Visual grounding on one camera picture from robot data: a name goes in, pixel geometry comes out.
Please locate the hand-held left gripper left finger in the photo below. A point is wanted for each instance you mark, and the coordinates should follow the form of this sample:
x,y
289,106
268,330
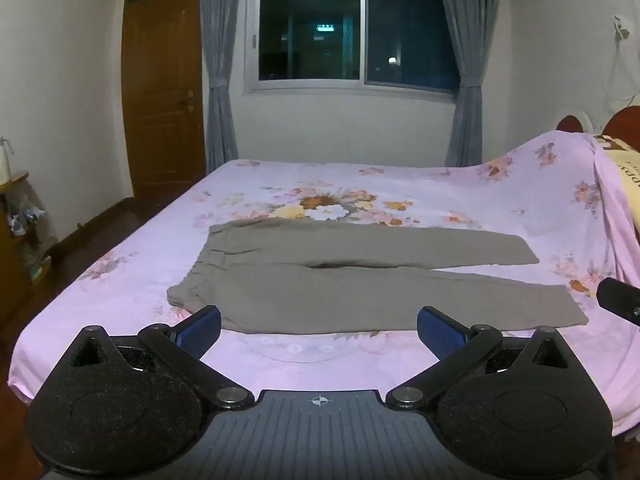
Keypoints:
x,y
202,332

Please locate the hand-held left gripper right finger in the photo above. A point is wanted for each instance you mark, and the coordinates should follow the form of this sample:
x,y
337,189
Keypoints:
x,y
439,332

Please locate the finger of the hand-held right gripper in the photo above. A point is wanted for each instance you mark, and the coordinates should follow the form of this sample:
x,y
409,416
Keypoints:
x,y
617,297

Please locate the grey pants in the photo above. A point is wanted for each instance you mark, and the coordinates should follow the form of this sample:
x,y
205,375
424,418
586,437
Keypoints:
x,y
350,295

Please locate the yellow pillow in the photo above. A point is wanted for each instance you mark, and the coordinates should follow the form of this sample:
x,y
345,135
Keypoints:
x,y
627,175

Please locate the bed with pink floral sheet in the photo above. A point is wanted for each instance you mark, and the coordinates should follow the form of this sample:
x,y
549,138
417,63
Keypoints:
x,y
350,185

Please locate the red-brown wooden headboard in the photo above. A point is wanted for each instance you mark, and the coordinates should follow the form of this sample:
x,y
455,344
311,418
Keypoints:
x,y
625,122

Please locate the wooden side table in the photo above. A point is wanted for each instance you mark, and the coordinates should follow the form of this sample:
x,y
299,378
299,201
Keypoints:
x,y
15,270

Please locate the small figurines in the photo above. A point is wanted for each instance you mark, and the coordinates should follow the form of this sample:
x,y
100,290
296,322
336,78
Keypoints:
x,y
22,217

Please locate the brown wooden door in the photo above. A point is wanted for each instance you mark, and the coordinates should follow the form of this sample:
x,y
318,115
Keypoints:
x,y
162,100

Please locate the grey curtain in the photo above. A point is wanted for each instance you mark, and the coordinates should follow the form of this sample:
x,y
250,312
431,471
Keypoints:
x,y
472,60
220,60

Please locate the sliding glass window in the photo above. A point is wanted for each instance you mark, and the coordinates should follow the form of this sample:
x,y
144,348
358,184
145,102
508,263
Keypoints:
x,y
350,35

